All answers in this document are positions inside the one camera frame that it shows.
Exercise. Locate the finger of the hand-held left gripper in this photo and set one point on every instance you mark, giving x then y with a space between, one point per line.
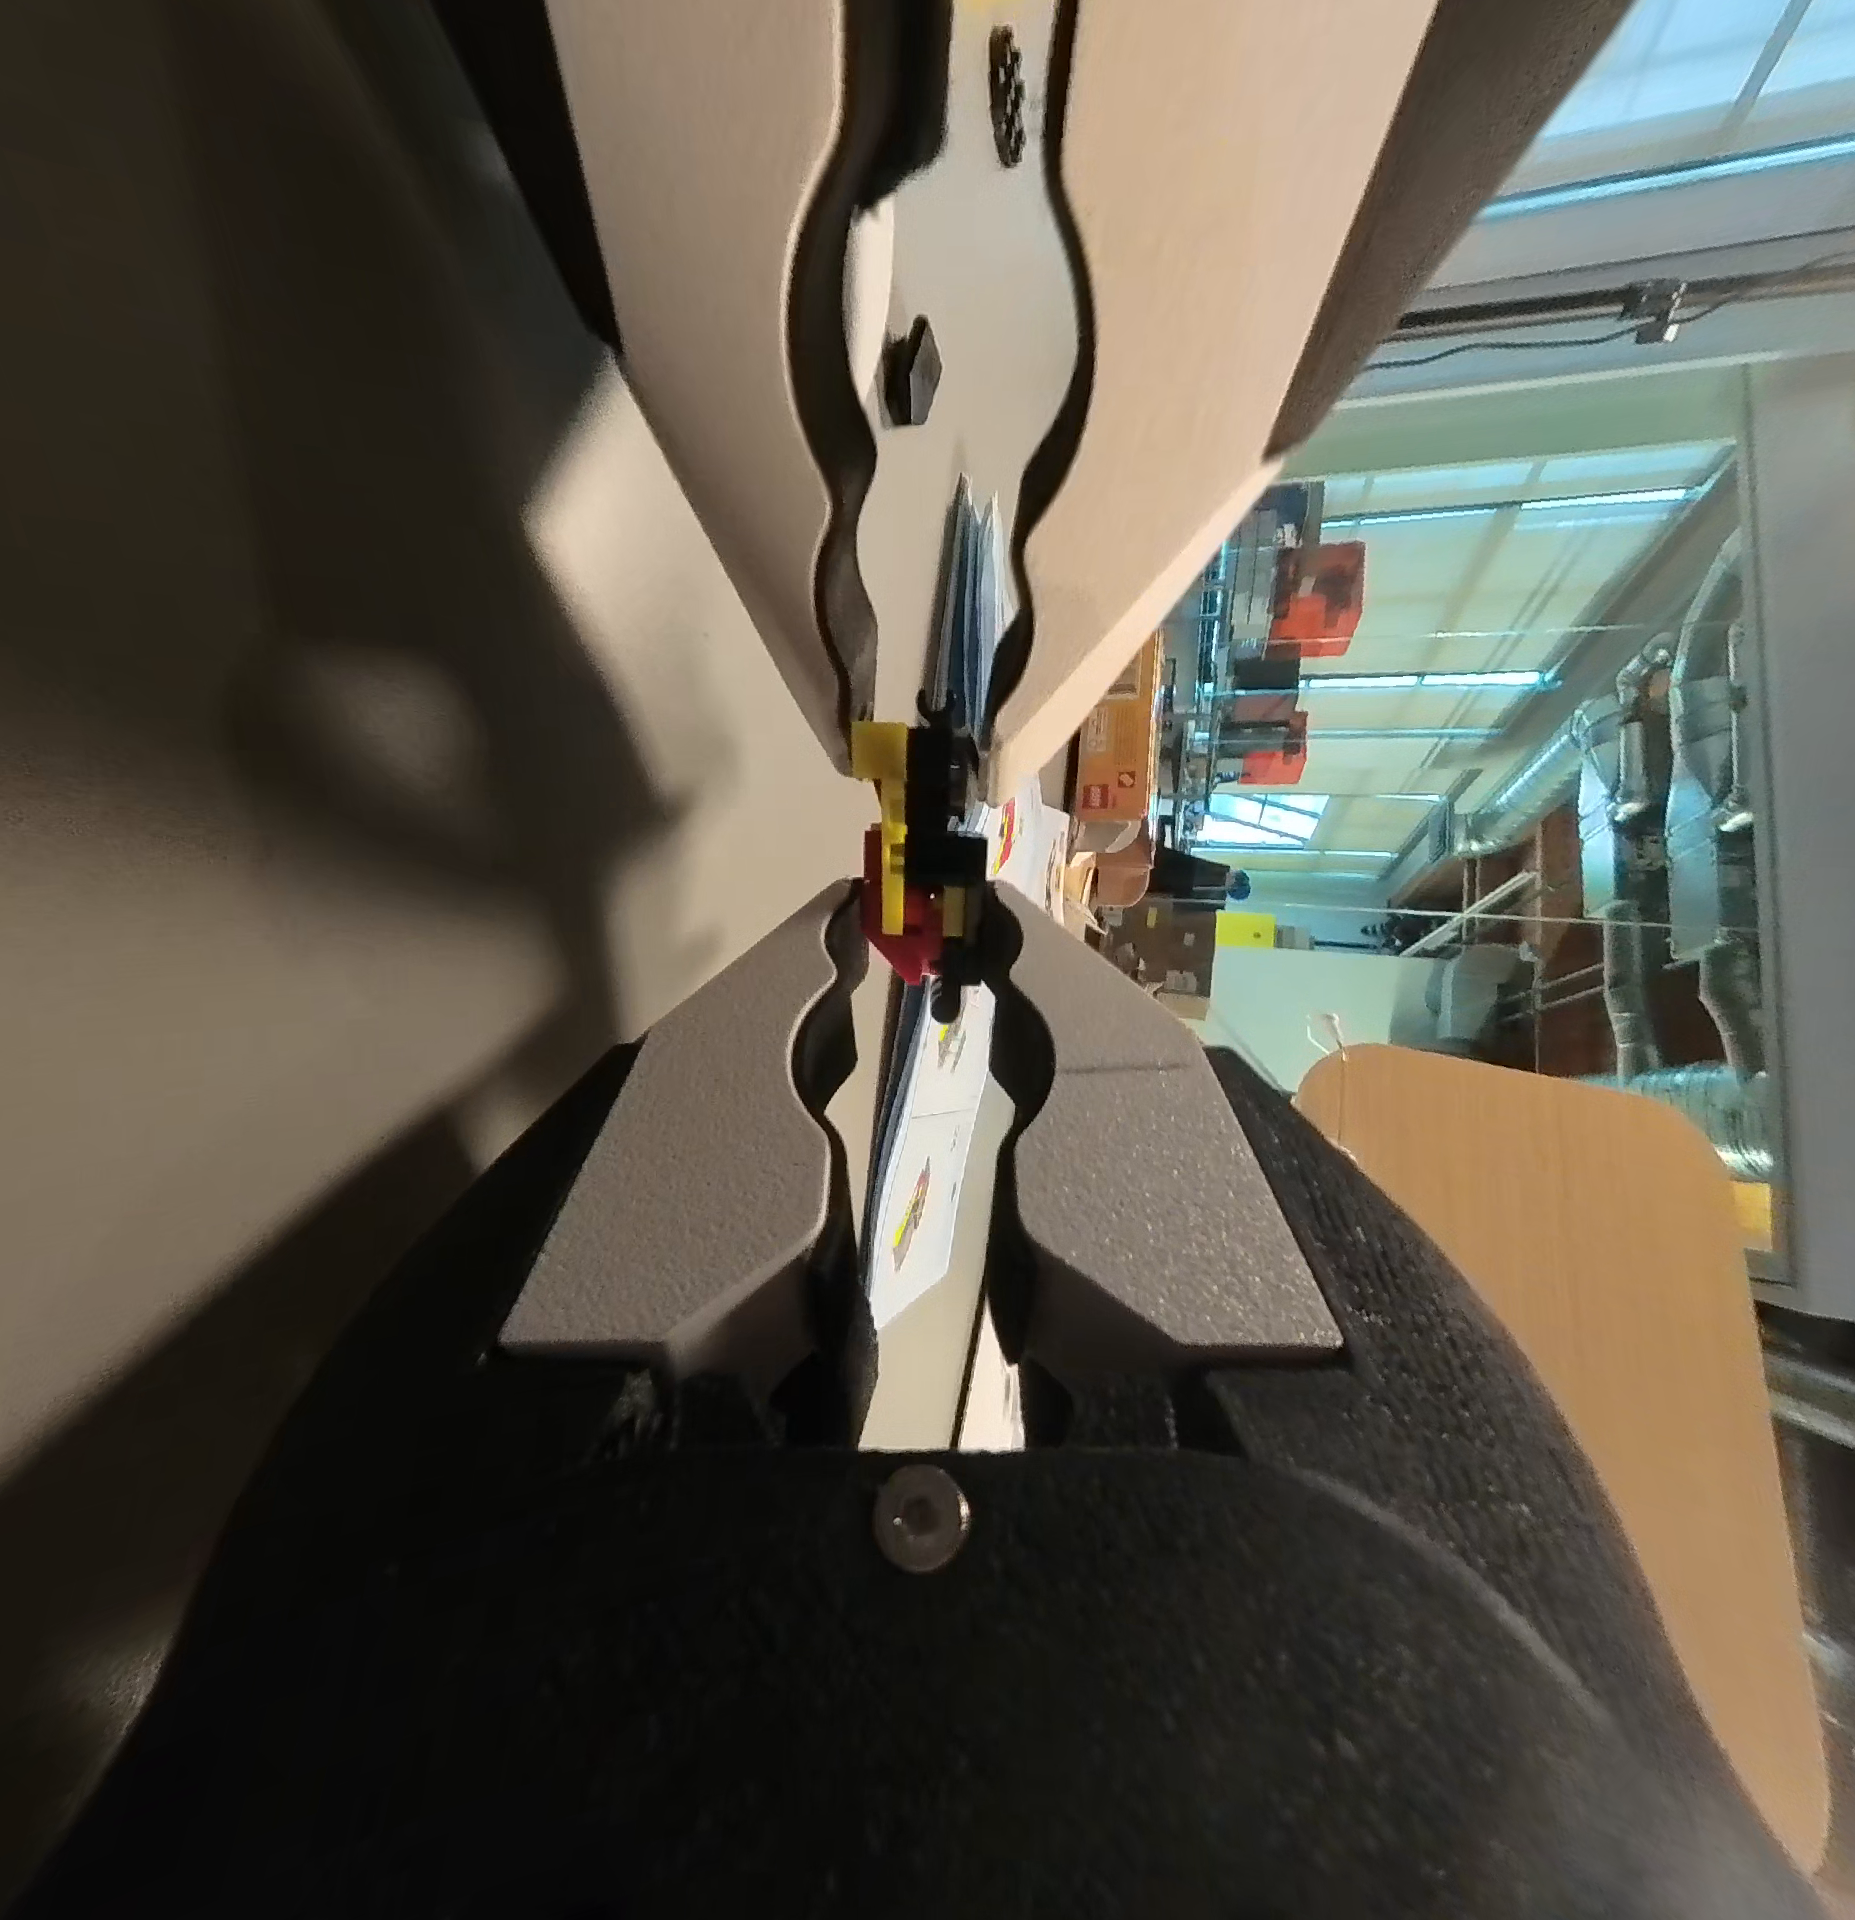
704 227
1242 227

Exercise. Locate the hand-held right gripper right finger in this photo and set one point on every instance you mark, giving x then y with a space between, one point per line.
1167 1200

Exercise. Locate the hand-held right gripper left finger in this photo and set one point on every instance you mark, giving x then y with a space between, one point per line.
672 1200

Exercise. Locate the red yellow lego model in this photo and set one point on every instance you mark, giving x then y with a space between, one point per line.
929 872

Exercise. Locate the dark grey lego piece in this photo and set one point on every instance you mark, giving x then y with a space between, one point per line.
914 376

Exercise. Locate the black round lego wheel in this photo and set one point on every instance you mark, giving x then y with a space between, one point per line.
1005 97

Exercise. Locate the orange cardboard lego box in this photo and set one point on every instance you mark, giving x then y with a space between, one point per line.
1116 750

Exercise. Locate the pile of cardboard boxes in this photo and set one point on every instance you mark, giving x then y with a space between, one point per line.
1160 959

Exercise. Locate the open instruction booklet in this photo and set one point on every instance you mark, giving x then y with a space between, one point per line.
929 1169

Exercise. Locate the yellow crate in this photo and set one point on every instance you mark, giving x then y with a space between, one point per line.
1252 933

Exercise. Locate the black stand pole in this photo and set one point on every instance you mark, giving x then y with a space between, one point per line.
1618 301

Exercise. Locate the orange black tool case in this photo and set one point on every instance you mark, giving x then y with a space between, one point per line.
1274 745
1318 599

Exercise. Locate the storage shelf rack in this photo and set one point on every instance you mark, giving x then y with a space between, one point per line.
1242 675

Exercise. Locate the large grid window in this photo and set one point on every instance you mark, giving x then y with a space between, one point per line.
1693 91

